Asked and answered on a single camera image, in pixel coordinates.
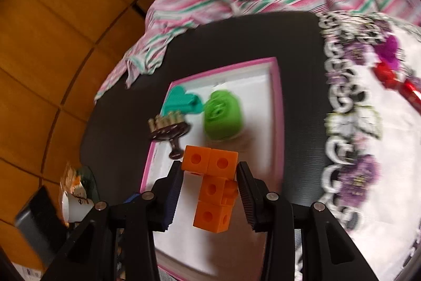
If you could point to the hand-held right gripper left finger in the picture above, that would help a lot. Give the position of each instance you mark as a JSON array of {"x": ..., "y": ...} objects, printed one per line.
[{"x": 171, "y": 198}]

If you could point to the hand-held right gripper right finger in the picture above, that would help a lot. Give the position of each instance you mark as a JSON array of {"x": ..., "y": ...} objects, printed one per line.
[{"x": 246, "y": 198}]

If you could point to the orange linked cubes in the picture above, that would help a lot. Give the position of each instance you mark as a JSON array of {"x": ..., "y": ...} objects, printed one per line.
[{"x": 213, "y": 188}]

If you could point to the brown pedestal toy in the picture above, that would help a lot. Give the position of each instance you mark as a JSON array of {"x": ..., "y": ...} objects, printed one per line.
[{"x": 169, "y": 133}]

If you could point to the green round plastic toy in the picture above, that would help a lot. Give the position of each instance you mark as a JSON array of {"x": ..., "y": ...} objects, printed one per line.
[{"x": 223, "y": 116}]

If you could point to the teal plastic toy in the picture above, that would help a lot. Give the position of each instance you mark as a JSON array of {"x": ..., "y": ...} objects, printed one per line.
[{"x": 179, "y": 100}]

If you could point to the pink-rimmed white tray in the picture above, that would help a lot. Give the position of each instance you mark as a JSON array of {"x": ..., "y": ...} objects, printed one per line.
[{"x": 253, "y": 96}]

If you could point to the red metallic cylinder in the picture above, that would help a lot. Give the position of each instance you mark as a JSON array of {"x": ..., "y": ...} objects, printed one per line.
[{"x": 411, "y": 91}]

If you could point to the white cup with orange items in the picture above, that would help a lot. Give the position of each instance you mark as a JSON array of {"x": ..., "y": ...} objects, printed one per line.
[{"x": 90, "y": 182}]

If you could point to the white paper cup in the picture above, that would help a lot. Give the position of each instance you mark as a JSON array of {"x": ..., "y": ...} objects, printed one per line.
[{"x": 77, "y": 207}]

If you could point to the orange snack packet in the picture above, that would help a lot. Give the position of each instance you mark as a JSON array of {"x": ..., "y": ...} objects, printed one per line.
[{"x": 70, "y": 175}]

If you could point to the black flat device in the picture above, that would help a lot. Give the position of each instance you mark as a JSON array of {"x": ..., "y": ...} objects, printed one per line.
[{"x": 39, "y": 221}]

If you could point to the white purple floral tablecloth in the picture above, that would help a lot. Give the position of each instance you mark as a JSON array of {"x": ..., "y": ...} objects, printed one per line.
[{"x": 378, "y": 123}]

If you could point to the wooden panel cabinet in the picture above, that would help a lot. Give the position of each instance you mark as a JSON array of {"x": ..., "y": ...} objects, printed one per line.
[{"x": 49, "y": 37}]

